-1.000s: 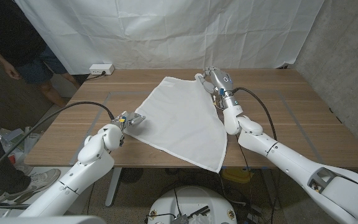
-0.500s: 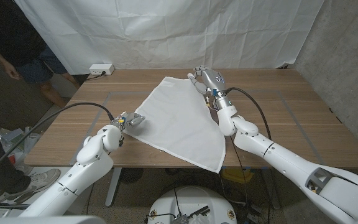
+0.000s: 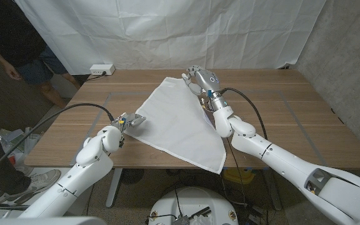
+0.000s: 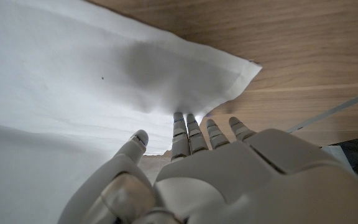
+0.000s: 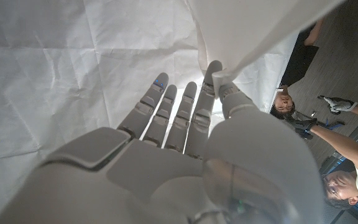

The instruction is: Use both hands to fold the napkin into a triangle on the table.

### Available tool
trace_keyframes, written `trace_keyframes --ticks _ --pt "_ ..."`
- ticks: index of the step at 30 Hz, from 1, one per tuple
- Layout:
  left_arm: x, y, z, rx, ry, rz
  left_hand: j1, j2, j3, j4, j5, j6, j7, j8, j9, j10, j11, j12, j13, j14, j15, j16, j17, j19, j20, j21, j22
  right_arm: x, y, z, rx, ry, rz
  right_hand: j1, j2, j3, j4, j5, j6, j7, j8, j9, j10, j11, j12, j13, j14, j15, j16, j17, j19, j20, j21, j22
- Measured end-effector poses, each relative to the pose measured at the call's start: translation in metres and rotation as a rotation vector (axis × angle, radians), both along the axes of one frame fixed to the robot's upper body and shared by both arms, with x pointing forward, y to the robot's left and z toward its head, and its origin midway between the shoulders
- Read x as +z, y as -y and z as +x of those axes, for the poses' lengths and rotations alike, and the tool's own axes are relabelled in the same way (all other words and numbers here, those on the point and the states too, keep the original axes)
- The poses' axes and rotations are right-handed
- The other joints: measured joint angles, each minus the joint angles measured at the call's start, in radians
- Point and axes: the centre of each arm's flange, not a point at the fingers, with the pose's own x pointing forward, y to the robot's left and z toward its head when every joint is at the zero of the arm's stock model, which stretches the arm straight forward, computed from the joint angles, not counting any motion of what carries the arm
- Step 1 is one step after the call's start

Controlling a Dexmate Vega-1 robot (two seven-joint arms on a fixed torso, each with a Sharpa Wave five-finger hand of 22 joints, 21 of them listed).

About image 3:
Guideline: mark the white robot torso edge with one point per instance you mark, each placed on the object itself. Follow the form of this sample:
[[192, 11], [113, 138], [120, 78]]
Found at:
[[42, 221]]

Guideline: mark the standing person in black shirt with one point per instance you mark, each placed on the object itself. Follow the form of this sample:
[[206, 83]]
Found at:
[[11, 31]]

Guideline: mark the yellow floor object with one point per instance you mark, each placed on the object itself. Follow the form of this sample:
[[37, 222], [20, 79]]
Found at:
[[237, 176]]

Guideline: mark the white power strip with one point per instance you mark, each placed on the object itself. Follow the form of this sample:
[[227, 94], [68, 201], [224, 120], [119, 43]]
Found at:
[[102, 69]]

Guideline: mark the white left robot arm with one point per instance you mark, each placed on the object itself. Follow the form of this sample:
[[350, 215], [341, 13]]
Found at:
[[83, 168]]

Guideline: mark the clear plastic bag clutter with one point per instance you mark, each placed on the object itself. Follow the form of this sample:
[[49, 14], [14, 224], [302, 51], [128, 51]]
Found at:
[[14, 137]]

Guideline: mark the white wrinkled backdrop sheet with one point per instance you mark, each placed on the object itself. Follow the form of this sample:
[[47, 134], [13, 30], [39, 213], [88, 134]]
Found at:
[[173, 34]]

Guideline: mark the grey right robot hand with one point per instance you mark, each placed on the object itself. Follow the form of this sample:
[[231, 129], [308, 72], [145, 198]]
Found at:
[[206, 81]]

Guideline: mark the white table leg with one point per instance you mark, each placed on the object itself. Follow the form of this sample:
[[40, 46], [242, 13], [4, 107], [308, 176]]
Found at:
[[114, 187]]

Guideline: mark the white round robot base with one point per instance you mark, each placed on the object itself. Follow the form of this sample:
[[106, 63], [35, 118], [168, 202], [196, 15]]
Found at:
[[195, 200]]

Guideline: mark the grey table leg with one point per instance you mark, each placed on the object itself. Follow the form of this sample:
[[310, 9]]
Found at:
[[272, 190]]

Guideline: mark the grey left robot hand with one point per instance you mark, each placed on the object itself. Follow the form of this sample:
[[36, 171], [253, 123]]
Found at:
[[133, 118]]

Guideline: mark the white cloth napkin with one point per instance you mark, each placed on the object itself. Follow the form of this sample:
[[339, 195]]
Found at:
[[173, 125]]

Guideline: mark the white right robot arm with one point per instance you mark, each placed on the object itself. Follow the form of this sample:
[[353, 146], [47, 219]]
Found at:
[[292, 165]]

